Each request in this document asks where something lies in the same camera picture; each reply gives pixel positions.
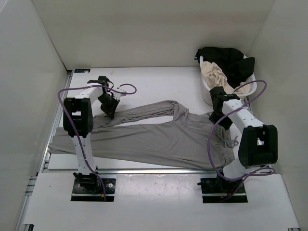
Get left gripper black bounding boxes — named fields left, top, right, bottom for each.
left=97, top=94, right=120, bottom=119

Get grey trousers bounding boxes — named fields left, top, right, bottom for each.
left=47, top=100, right=240, bottom=170

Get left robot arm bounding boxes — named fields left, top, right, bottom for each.
left=61, top=76, right=121, bottom=198

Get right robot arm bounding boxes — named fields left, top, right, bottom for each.
left=207, top=87, right=278, bottom=193

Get white laundry basket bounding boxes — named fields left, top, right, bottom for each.
left=199, top=56, right=257, bottom=105

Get blue label sticker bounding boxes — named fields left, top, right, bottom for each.
left=74, top=69, right=90, bottom=73

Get beige garment in basket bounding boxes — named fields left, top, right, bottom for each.
left=201, top=61, right=251, bottom=94

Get black garment in basket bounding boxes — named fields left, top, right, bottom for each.
left=195, top=47, right=256, bottom=88

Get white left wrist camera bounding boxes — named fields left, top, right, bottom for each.
left=113, top=87, right=127, bottom=100

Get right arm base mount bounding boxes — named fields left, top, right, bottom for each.
left=197, top=177, right=248, bottom=204

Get aluminium front rail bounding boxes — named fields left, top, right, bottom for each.
left=43, top=167, right=275, bottom=175

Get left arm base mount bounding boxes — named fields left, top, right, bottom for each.
left=71, top=173, right=116, bottom=202

